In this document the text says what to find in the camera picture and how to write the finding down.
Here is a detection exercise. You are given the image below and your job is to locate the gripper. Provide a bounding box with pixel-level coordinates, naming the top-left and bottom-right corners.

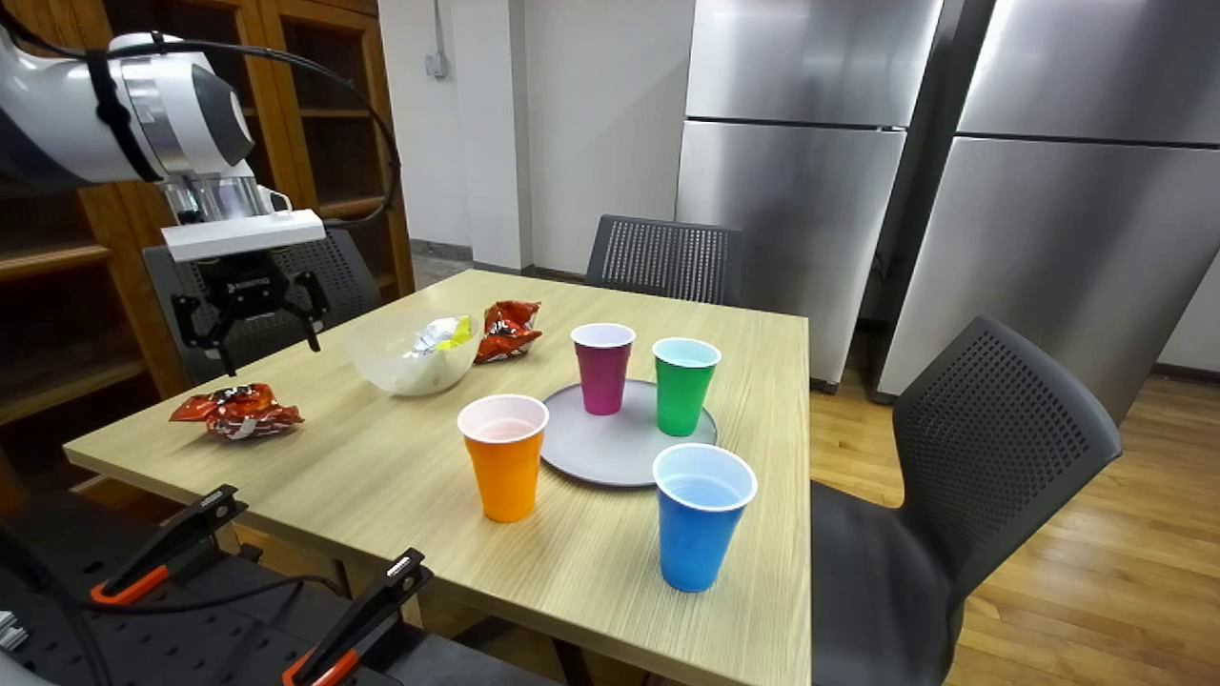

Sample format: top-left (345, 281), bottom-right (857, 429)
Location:
top-left (171, 250), bottom-right (331, 378)

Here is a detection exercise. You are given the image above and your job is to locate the red snack bag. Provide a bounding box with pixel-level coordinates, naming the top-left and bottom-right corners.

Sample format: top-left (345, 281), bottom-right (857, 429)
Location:
top-left (473, 299), bottom-right (545, 366)
top-left (169, 382), bottom-right (307, 442)

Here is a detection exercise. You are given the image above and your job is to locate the dark grey perforated chair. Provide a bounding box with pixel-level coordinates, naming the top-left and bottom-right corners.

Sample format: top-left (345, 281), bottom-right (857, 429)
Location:
top-left (809, 315), bottom-right (1125, 686)
top-left (142, 227), bottom-right (384, 388)
top-left (583, 213), bottom-right (745, 309)

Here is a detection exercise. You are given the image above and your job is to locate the translucent white bowl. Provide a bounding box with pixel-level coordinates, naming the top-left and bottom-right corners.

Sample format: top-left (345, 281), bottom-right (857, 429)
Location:
top-left (344, 309), bottom-right (483, 398)

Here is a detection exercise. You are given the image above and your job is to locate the yellow and silver snack packet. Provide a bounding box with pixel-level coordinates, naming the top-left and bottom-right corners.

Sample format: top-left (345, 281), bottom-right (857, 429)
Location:
top-left (404, 315), bottom-right (476, 359)

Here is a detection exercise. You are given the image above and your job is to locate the wooden cabinet with glass doors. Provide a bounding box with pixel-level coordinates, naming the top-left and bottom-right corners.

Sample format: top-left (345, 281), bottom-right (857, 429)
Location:
top-left (0, 0), bottom-right (417, 520)

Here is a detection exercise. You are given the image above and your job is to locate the orange plastic cup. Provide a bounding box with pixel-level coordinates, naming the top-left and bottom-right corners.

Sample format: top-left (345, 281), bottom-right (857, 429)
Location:
top-left (457, 393), bottom-right (552, 525)

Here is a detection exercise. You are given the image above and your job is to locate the purple plastic cup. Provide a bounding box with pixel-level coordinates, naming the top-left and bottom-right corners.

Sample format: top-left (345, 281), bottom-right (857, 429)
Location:
top-left (569, 322), bottom-right (638, 417)

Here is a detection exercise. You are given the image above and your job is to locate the grey round plate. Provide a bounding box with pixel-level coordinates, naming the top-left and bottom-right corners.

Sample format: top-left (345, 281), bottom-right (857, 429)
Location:
top-left (539, 379), bottom-right (720, 490)

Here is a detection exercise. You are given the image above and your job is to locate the green plastic cup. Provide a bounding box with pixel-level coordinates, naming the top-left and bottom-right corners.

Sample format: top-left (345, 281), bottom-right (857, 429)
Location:
top-left (651, 336), bottom-right (723, 438)

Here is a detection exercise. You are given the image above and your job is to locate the blue plastic cup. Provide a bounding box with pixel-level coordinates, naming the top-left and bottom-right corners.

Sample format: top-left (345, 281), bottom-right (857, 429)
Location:
top-left (651, 442), bottom-right (760, 595)

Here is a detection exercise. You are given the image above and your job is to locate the stainless steel refrigerator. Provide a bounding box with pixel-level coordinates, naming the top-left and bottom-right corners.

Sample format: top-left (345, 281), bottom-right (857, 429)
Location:
top-left (875, 0), bottom-right (1220, 427)
top-left (674, 0), bottom-right (946, 389)

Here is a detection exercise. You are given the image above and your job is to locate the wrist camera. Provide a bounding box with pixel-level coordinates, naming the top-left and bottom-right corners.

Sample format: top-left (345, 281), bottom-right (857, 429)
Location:
top-left (160, 209), bottom-right (328, 264)

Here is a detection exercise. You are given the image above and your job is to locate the black clamp with orange handles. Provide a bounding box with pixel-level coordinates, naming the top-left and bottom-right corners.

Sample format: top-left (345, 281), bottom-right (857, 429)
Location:
top-left (281, 547), bottom-right (436, 686)
top-left (90, 484), bottom-right (251, 608)

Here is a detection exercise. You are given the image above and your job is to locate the black cable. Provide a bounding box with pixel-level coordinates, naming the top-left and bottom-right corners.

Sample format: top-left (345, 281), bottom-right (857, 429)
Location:
top-left (74, 572), bottom-right (346, 617)

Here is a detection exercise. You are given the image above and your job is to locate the wall switch with conduit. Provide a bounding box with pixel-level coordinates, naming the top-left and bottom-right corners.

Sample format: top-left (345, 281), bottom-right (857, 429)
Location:
top-left (424, 0), bottom-right (451, 81)

